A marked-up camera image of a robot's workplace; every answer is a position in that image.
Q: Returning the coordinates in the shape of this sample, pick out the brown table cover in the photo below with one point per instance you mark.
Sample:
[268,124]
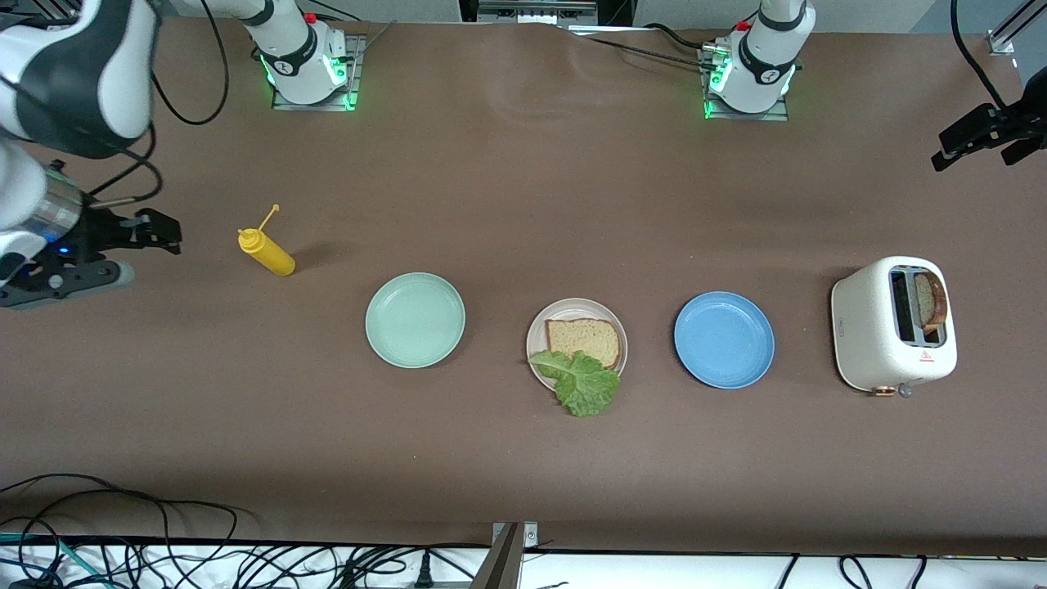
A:
[523,204]

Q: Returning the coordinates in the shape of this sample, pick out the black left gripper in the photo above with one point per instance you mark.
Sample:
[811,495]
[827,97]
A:
[1017,123]

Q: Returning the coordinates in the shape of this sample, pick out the yellow squeeze bottle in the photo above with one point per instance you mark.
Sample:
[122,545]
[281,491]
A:
[274,258]

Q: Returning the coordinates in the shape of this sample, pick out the aluminium frame profile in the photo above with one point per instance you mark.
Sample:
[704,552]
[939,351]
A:
[1010,33]

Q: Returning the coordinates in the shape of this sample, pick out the light brown bread slice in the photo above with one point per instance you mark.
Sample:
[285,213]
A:
[585,335]

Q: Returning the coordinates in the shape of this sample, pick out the mint green plate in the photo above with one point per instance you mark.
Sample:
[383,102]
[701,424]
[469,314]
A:
[415,321]

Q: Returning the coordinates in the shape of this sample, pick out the blue plate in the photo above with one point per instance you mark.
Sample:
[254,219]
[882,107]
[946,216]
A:
[724,339]

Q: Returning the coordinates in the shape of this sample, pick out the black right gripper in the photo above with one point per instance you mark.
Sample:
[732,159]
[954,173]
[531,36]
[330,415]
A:
[100,231]

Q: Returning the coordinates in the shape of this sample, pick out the silver aluminium rail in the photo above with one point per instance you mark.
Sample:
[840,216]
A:
[536,10]

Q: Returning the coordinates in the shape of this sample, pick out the dark crust bread slice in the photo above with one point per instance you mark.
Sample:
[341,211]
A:
[928,301]

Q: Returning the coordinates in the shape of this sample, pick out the white toaster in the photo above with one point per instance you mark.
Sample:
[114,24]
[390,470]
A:
[863,327]

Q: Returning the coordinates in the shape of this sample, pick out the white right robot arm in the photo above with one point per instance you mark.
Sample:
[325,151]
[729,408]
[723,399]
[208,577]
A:
[131,65]

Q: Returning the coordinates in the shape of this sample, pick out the grey metal table bracket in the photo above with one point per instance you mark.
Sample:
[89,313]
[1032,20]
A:
[503,564]

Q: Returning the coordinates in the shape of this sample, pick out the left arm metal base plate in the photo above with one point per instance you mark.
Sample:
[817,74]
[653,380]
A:
[736,117]

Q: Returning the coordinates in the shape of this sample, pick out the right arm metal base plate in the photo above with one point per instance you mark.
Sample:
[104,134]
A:
[357,49]

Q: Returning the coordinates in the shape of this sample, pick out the black power plug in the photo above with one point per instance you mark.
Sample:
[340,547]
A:
[423,574]

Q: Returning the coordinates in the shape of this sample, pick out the beige plate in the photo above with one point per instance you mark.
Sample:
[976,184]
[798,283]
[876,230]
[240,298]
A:
[572,309]

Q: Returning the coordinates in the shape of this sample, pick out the green lettuce leaf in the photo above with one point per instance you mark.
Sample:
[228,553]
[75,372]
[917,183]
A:
[585,388]

